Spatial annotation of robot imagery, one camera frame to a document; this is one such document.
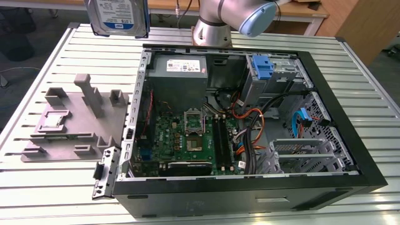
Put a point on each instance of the green motherboard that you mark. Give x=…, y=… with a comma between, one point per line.
x=168, y=138

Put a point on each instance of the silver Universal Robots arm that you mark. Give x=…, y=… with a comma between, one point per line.
x=212, y=28

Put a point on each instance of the brown wooden cabinet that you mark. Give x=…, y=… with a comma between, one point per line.
x=368, y=23

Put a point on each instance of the thin metal locking lever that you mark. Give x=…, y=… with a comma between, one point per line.
x=205, y=126

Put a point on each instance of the black RAM slot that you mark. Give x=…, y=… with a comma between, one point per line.
x=218, y=140
x=226, y=140

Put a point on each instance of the grey metal drive cage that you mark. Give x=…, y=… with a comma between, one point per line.
x=256, y=91

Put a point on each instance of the black graphics card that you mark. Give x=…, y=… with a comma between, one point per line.
x=186, y=167

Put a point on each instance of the metal card retention bracket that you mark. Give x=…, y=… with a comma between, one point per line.
x=106, y=168

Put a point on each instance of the metal disk bay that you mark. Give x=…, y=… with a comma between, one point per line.
x=300, y=155

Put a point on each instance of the black office chair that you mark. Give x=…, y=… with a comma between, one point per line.
x=14, y=35

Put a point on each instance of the blue drive latch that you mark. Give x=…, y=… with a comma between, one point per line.
x=262, y=68

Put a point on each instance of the black open PC case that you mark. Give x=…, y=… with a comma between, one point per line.
x=218, y=199

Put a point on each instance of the grey power supply unit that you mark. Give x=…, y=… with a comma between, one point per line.
x=177, y=89

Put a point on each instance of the grey parts rack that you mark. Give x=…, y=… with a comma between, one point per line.
x=81, y=126

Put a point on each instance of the cardboard box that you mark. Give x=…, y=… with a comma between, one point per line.
x=305, y=3

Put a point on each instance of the CPU socket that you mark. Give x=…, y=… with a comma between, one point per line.
x=194, y=145

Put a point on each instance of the silver CPU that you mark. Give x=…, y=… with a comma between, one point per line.
x=50, y=122

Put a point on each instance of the hard disk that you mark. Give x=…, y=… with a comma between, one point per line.
x=116, y=16

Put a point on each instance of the wooden desk white frame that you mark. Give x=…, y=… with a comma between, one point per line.
x=62, y=4
x=300, y=11

